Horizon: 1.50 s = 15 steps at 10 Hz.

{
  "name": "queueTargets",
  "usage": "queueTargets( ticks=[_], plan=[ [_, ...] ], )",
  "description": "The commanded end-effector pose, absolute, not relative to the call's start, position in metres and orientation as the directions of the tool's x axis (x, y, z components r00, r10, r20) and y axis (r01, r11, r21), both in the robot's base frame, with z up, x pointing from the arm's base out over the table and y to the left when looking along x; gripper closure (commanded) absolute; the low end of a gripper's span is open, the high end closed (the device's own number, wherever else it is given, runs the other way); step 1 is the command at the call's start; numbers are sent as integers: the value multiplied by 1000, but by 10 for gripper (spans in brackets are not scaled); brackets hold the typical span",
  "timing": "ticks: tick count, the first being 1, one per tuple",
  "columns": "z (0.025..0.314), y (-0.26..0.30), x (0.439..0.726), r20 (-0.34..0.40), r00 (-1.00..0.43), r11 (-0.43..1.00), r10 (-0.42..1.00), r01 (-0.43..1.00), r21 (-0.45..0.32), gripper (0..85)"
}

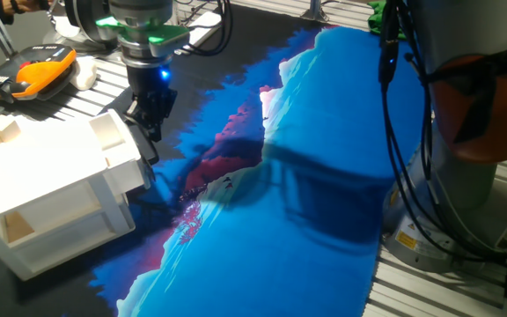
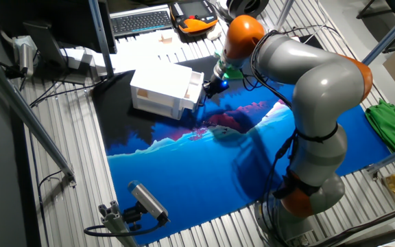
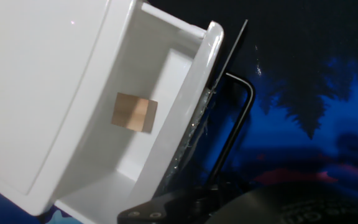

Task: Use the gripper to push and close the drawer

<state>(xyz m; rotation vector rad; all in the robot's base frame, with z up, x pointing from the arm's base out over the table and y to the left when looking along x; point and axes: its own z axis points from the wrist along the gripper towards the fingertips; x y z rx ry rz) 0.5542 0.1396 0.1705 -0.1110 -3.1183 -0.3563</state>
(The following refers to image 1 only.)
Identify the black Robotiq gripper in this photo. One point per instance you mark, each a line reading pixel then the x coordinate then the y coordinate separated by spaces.
pixel 148 79

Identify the white drawer cabinet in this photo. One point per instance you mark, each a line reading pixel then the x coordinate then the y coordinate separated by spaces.
pixel 38 167

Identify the bare person hand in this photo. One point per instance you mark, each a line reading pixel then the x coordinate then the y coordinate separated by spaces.
pixel 27 5

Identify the white foam lump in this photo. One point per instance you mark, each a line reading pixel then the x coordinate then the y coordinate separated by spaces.
pixel 84 72

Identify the white power strip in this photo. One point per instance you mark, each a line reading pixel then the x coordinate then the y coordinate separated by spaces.
pixel 205 24

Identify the black round reel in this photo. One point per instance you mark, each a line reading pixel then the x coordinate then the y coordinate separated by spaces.
pixel 82 19

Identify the orange black teach pendant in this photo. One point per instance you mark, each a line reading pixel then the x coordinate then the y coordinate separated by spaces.
pixel 33 72

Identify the pale wooden block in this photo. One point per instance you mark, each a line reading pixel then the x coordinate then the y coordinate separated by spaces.
pixel 5 127

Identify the blue landscape print mat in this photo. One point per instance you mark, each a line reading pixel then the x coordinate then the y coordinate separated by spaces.
pixel 280 242

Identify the green cloth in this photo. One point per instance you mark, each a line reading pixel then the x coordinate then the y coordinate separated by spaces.
pixel 373 19

